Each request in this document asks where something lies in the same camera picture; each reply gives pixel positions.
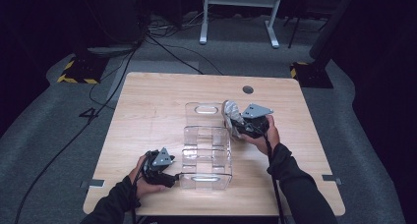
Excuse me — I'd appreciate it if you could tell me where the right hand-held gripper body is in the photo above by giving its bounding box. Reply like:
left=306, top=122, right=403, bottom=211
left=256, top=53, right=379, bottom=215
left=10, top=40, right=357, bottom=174
left=233, top=102, right=274, bottom=140

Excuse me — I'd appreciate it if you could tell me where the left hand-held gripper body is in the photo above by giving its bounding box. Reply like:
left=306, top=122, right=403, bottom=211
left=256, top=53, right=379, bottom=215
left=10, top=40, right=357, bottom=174
left=142, top=147, right=180, bottom=189

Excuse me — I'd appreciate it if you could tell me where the grey striped cloth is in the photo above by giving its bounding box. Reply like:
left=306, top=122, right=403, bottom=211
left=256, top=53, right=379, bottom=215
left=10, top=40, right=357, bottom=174
left=221, top=99, right=251, bottom=141

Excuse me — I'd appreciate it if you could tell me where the clear acrylic divided organizer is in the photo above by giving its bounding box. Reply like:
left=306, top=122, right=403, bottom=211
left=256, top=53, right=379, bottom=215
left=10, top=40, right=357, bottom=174
left=178, top=101, right=234, bottom=191

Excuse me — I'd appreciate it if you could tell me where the person's left hand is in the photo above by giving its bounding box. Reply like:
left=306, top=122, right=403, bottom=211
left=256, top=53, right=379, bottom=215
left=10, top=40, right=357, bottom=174
left=128, top=154, right=167, bottom=200

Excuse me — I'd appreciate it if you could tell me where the person's right hand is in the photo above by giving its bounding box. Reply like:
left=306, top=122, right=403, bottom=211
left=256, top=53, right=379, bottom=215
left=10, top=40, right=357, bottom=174
left=240, top=115, right=281, bottom=157

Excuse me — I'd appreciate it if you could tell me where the black yellow striped stand base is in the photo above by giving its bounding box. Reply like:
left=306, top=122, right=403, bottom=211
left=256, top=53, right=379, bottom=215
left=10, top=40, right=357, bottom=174
left=289, top=61, right=334, bottom=89
left=57, top=55, right=109, bottom=85

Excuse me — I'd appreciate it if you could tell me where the black tripod stand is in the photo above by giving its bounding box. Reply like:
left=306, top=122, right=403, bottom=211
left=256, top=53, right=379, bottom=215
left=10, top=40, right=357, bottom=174
left=283, top=16, right=328, bottom=50

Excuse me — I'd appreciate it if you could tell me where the dark slanted pole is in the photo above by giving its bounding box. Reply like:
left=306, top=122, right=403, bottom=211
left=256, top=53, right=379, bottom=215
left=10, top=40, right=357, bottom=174
left=309, top=0, right=360, bottom=68

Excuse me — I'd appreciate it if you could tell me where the grey flat stand foot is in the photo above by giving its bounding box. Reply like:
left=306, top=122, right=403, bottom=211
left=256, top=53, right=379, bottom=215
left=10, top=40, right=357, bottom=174
left=87, top=44, right=139, bottom=58

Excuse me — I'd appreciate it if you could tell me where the dark cabinet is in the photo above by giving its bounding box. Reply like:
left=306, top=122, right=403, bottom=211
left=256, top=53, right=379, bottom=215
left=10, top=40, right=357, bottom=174
left=78, top=0, right=152, bottom=48

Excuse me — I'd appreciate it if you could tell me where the left hand-held gripper cable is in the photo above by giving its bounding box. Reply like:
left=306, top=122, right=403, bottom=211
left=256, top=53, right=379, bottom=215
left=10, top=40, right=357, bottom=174
left=130, top=153, right=148, bottom=224

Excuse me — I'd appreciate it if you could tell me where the hand-held gripper cable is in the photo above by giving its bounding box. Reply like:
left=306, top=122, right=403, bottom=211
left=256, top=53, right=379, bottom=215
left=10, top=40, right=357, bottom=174
left=261, top=127, right=287, bottom=224
left=130, top=153, right=148, bottom=224

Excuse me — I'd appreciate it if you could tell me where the metal table bracket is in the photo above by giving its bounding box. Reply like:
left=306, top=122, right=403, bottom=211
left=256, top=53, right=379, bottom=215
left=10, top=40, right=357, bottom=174
left=80, top=179, right=106, bottom=190
left=322, top=174, right=342, bottom=186

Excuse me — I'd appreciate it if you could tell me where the right hand-held gripper cable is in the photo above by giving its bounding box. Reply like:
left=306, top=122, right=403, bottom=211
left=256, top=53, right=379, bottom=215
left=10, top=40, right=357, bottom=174
left=261, top=127, right=287, bottom=224

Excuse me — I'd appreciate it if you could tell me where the long black floor cable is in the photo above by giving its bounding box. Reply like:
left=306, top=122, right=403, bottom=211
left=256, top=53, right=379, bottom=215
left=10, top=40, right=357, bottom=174
left=13, top=48, right=139, bottom=224

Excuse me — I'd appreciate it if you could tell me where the thick black floor cable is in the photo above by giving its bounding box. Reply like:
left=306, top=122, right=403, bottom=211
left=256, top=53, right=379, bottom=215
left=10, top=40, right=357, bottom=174
left=146, top=33, right=205, bottom=76

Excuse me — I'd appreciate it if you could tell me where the tangle of floor cables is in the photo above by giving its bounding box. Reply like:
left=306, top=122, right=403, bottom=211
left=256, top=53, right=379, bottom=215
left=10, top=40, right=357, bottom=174
left=149, top=10, right=205, bottom=39

